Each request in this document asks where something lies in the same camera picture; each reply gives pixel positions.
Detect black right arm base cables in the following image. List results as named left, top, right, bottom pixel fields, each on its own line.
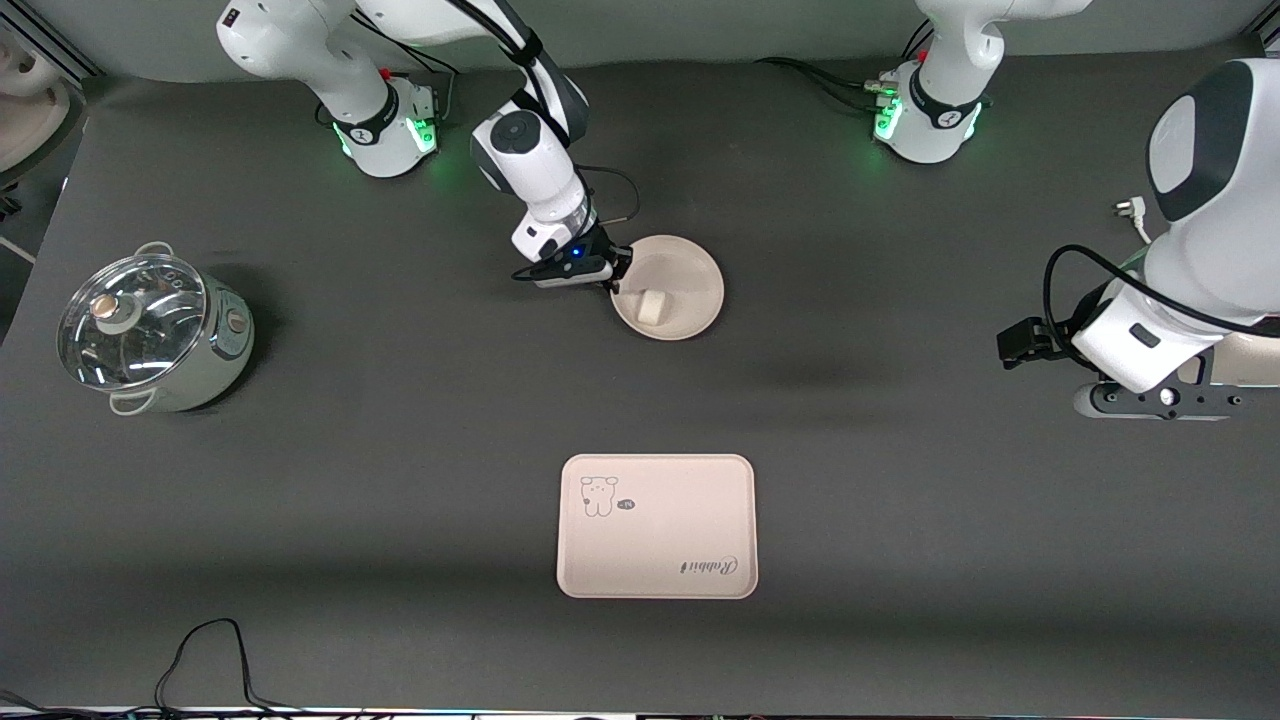
left=350, top=15, right=461, bottom=116

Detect beige rounded stand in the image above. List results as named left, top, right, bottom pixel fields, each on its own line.
left=0, top=25, right=73, bottom=186

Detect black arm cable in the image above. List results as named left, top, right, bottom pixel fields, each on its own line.
left=450, top=0, right=641, bottom=226
left=1043, top=245, right=1280, bottom=341

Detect cream tray with rabbit print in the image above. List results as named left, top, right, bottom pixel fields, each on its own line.
left=556, top=453, right=759, bottom=600

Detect dark grey table cloth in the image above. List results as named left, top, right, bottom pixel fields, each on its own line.
left=0, top=35, right=1280, bottom=716

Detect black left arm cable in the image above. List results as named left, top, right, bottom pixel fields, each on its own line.
left=1043, top=245, right=1280, bottom=341

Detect cream toaster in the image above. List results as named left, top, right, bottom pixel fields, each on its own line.
left=1175, top=330, right=1280, bottom=389

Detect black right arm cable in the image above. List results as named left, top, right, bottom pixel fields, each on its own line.
left=450, top=0, right=641, bottom=226

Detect glass pot lid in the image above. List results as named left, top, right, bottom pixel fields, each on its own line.
left=57, top=253, right=209, bottom=391

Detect black arm base cables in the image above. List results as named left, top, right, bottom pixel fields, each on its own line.
left=350, top=15, right=461, bottom=116
left=755, top=20, right=936, bottom=113

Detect black left arm base cables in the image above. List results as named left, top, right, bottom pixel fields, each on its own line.
left=755, top=20, right=936, bottom=113

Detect pale green electric pot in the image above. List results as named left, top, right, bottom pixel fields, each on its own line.
left=57, top=240, right=256, bottom=416

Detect round cream plate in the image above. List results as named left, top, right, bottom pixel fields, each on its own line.
left=610, top=235, right=725, bottom=342

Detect black cable on table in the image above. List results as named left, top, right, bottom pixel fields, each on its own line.
left=155, top=618, right=311, bottom=714

